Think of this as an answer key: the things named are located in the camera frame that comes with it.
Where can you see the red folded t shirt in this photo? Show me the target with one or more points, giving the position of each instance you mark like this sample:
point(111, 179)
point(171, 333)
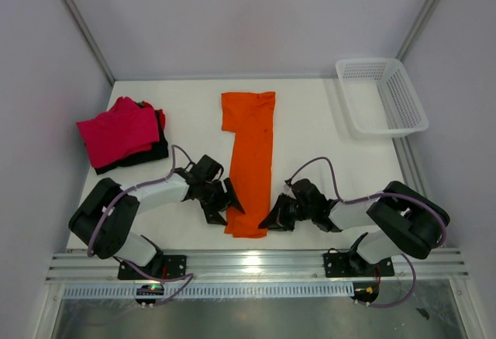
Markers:
point(159, 113)

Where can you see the slotted grey cable duct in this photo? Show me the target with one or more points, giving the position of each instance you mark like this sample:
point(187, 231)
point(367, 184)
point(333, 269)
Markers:
point(211, 290)

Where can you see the pink folded t shirt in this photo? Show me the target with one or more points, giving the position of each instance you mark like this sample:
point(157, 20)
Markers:
point(126, 128)

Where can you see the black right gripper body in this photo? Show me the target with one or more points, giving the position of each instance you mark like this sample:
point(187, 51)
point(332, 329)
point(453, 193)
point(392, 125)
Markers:
point(303, 212)

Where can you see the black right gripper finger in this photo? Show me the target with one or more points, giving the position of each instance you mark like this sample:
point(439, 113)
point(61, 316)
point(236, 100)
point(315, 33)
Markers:
point(282, 226)
point(283, 210)

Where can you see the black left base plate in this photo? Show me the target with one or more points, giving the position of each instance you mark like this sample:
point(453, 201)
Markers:
point(172, 267)

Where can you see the left controller board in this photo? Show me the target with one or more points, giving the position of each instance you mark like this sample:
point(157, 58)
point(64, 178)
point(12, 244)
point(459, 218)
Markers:
point(149, 294)

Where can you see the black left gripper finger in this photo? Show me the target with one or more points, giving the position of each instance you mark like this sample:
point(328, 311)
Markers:
point(232, 196)
point(213, 215)

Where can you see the white plastic basket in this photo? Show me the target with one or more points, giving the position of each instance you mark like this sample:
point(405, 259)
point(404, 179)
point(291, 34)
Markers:
point(379, 99)

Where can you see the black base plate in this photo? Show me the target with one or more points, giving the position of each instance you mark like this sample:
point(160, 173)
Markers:
point(172, 267)
point(344, 265)

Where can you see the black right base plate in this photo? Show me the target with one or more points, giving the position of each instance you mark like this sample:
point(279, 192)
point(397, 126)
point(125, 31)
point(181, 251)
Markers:
point(344, 265)

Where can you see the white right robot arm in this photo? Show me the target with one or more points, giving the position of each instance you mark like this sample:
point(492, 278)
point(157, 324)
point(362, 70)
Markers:
point(408, 223)

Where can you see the orange t shirt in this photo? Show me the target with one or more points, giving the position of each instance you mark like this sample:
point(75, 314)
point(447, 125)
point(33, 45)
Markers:
point(250, 117)

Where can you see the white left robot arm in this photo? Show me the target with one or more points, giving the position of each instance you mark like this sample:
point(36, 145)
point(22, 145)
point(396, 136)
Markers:
point(104, 220)

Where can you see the controller board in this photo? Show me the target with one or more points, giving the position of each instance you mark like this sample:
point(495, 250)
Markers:
point(365, 294)
point(149, 294)

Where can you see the right controller board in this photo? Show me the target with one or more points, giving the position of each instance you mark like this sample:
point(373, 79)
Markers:
point(365, 294)

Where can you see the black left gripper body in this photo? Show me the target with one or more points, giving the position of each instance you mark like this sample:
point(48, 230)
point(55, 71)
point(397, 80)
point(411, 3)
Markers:
point(213, 195)

